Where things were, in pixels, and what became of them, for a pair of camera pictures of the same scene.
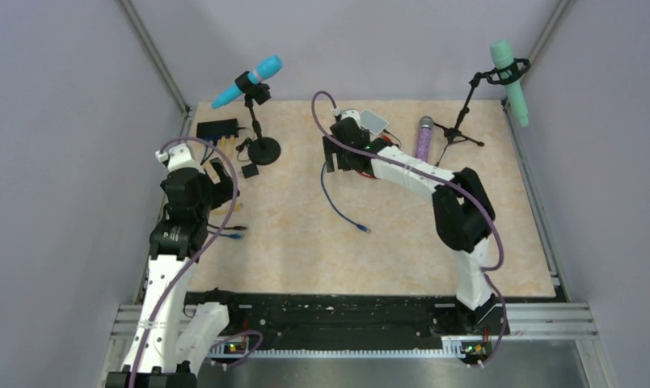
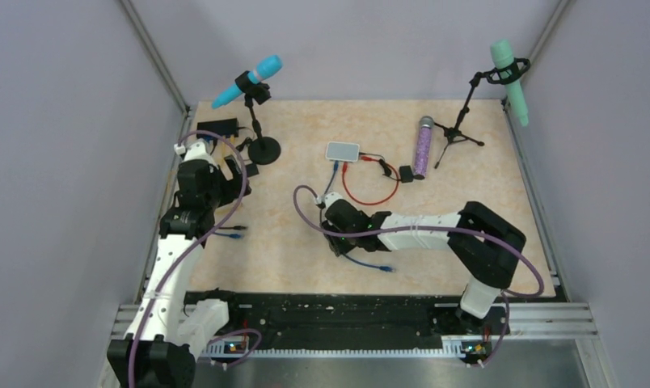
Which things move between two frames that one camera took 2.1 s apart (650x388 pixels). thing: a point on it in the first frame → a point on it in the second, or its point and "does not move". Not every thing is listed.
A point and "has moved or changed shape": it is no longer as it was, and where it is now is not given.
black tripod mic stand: (506, 76) does not move
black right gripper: (329, 149) → (338, 246)
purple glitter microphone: (422, 150) does not move
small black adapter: (250, 170) does not move
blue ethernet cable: (362, 228) has moved or changed shape
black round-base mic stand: (263, 150) does not move
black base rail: (363, 320) does not move
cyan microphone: (263, 70) does not move
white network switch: (371, 121) has moved or changed shape
